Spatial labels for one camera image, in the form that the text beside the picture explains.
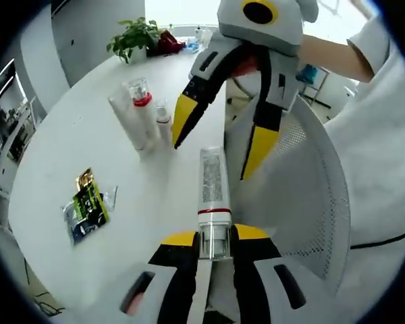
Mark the person's white shirt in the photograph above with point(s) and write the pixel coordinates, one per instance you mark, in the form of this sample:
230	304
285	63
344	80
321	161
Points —
374	152

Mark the white mesh office chair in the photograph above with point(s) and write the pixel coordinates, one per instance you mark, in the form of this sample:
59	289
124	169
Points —
307	202

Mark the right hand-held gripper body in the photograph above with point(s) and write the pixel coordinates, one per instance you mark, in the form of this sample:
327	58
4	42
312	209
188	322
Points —
280	30

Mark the dark red bag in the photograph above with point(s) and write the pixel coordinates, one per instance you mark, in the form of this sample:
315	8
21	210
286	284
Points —
167	44

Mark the small clear cap skincare bottle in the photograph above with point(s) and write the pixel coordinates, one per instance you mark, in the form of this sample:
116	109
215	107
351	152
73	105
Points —
164	128

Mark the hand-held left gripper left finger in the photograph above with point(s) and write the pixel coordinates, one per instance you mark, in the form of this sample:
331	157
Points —
175	270

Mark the small silver skincare sachet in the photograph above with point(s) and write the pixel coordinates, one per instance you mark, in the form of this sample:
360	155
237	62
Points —
109	199

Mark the white skincare tube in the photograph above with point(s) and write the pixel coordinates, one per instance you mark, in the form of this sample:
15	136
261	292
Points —
128	125

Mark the large window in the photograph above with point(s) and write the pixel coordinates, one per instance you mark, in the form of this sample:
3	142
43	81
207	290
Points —
182	11

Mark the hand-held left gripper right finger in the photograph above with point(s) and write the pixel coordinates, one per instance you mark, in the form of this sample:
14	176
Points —
253	270

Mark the blue packet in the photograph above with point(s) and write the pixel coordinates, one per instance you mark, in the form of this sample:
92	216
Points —
192	47

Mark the green black skincare sachet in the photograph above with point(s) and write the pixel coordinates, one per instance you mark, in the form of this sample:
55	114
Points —
87	212

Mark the potted green plant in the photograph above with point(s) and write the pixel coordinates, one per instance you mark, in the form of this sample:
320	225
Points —
135	33

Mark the gold skincare sachet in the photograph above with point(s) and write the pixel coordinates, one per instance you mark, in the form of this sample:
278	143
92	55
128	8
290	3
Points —
85	177

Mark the red collar skincare pump bottle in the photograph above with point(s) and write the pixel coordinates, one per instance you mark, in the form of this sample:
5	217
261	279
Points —
148	118

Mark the clear cap skincare tube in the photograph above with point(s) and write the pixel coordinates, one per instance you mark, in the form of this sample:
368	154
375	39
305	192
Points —
212	189

